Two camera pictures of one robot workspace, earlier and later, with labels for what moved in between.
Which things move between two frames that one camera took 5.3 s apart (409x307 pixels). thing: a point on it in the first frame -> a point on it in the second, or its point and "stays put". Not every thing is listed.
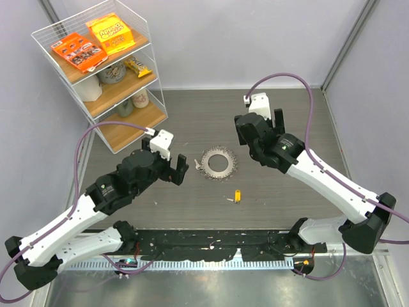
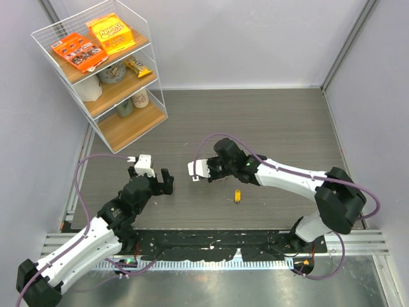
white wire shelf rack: x=103 y=57 stays put
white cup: x=89 y=89 stays put
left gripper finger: x=177 y=175 -> x=167 y=187
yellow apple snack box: x=114 y=35 stays put
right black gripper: x=279 y=121 -> x=212 y=176
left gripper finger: x=146 y=143 -> x=132 y=172
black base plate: x=209 y=244 stays put
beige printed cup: x=140 y=100 stays put
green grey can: x=125 y=109 stays put
